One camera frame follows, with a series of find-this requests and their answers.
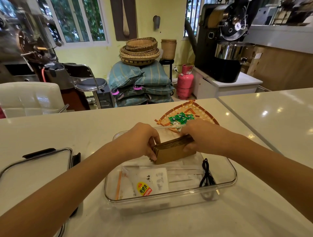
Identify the person's left hand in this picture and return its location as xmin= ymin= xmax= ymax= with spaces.
xmin=114 ymin=122 xmax=161 ymax=162

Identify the person's right hand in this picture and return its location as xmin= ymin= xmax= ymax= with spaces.
xmin=180 ymin=119 xmax=236 ymax=157

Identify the stack of brown cardboard cards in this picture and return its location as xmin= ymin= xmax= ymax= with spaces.
xmin=150 ymin=134 xmax=197 ymax=165

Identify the person's right forearm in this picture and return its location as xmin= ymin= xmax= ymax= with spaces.
xmin=227 ymin=133 xmax=313 ymax=224

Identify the person's left forearm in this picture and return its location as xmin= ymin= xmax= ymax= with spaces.
xmin=0 ymin=141 xmax=124 ymax=237

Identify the white packet with yellow label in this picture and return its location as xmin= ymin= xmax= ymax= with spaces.
xmin=133 ymin=168 xmax=170 ymax=198

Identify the pile of green candy packets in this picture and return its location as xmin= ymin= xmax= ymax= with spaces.
xmin=168 ymin=112 xmax=195 ymax=125

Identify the clear plastic storage container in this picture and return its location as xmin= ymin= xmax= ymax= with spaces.
xmin=104 ymin=125 xmax=238 ymax=203

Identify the clear zip bag orange strip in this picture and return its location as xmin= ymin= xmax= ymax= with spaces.
xmin=114 ymin=166 xmax=171 ymax=201

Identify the woven bamboo tray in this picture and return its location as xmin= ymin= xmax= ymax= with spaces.
xmin=154 ymin=100 xmax=220 ymax=134

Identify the teal striped sack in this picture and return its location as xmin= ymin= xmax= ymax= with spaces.
xmin=135 ymin=60 xmax=173 ymax=86
xmin=114 ymin=84 xmax=175 ymax=96
xmin=115 ymin=94 xmax=174 ymax=108
xmin=108 ymin=61 xmax=145 ymax=90

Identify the pink gas cylinder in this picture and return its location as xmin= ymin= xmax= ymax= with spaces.
xmin=176 ymin=64 xmax=195 ymax=100

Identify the white cabinet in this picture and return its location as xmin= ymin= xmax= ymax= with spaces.
xmin=192 ymin=67 xmax=263 ymax=100

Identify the small black box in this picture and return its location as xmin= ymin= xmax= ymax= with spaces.
xmin=96 ymin=84 xmax=115 ymax=109

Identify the black stool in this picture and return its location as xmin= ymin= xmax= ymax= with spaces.
xmin=159 ymin=59 xmax=175 ymax=83

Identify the metal folding chair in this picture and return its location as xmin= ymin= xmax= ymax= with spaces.
xmin=63 ymin=63 xmax=108 ymax=109

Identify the large round woven basket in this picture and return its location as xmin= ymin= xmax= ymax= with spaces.
xmin=119 ymin=46 xmax=161 ymax=67

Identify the tall cylindrical woven basket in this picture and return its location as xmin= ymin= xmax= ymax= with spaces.
xmin=160 ymin=39 xmax=177 ymax=60

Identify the small round woven basket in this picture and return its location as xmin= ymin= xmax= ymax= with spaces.
xmin=126 ymin=37 xmax=158 ymax=52

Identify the black coffee roaster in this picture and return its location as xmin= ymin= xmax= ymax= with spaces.
xmin=194 ymin=0 xmax=256 ymax=84

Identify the clear lid with black clasps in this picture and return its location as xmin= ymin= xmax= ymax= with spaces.
xmin=0 ymin=147 xmax=82 ymax=237

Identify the narrow window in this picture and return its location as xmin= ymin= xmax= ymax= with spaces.
xmin=183 ymin=0 xmax=205 ymax=37

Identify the white leather chair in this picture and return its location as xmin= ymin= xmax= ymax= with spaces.
xmin=0 ymin=82 xmax=69 ymax=119

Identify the white framed window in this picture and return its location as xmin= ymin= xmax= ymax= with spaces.
xmin=45 ymin=0 xmax=110 ymax=48

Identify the steel coffee roaster machine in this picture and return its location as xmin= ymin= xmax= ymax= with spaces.
xmin=0 ymin=0 xmax=64 ymax=84

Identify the black cable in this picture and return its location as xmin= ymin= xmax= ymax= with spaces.
xmin=199 ymin=158 xmax=217 ymax=188

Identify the black exhaust duct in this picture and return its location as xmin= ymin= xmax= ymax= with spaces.
xmin=184 ymin=19 xmax=198 ymax=56

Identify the brown wall hanging with broom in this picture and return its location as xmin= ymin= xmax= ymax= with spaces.
xmin=110 ymin=0 xmax=138 ymax=42

